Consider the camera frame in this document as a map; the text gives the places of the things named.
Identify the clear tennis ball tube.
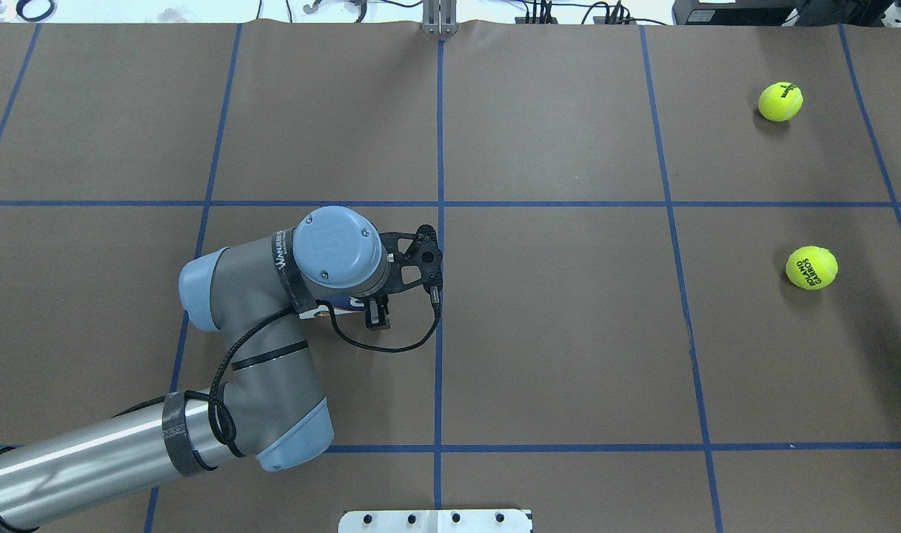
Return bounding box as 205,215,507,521
298,293,366,320

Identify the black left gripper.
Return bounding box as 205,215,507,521
361,295,392,329

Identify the black box white label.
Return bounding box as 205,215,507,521
671,1,797,27

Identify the blue tape roll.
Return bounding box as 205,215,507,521
15,0,58,23

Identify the aluminium frame post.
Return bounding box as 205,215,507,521
421,0,459,36

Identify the yellow tennis ball Wilson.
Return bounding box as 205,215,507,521
757,81,803,122

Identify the brown paper table mat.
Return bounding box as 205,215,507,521
0,21,901,532

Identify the yellow tennis ball black text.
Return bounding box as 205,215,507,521
784,245,839,290

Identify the white pedestal column base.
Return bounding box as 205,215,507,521
338,509,535,532

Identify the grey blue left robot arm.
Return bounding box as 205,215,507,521
0,206,399,532

